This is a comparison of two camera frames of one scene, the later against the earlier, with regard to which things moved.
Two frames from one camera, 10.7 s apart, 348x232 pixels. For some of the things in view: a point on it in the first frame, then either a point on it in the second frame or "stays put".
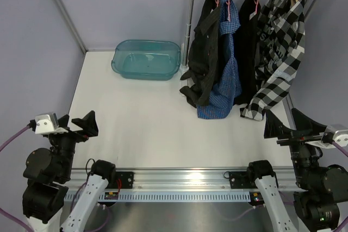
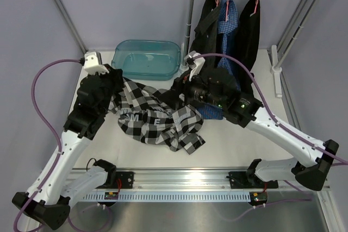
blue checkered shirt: x=227 y=91 stays put
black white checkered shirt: x=281 y=50 → x=148 y=114
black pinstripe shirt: x=204 y=55 stays put
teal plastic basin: x=146 y=60 stays put
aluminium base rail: x=182 y=185 stays put
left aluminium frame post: x=63 y=10 stays put
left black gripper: x=88 y=125 → x=115 y=75
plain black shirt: x=246 y=42 stays put
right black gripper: x=274 y=127 → x=180 y=86
